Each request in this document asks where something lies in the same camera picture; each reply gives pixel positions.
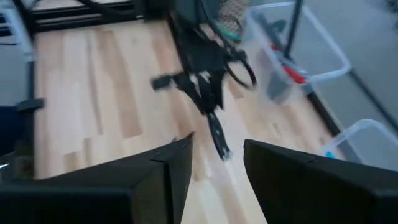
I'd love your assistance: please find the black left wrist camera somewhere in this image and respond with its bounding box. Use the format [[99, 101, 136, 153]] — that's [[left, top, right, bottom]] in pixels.
[[150, 73, 185, 91]]

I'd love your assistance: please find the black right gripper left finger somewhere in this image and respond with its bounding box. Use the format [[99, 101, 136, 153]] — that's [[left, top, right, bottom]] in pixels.
[[0, 132, 195, 224]]

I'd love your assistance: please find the black aluminium frame rail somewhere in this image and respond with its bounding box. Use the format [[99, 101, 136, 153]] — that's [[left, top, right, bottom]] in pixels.
[[305, 90, 343, 137], [11, 0, 175, 35]]

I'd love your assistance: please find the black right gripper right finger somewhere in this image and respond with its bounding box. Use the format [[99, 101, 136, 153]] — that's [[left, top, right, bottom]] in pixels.
[[243, 139, 398, 224]]

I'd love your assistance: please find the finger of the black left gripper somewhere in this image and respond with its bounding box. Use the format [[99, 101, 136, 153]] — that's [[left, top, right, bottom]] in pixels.
[[206, 70, 226, 111], [182, 73, 212, 115]]

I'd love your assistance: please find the black-handled kitchen knife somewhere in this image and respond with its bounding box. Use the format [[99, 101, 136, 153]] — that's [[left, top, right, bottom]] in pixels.
[[206, 109, 234, 162]]

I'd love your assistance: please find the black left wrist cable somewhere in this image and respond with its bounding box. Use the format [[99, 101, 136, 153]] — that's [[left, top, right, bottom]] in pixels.
[[223, 51, 258, 90]]

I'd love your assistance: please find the red silicone spatula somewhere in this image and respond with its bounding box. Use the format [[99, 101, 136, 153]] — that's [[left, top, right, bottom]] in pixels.
[[269, 43, 309, 85]]

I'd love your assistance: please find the clear plastic bin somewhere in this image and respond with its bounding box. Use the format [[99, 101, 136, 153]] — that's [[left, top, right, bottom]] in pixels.
[[245, 1, 353, 105], [317, 118, 398, 174]]

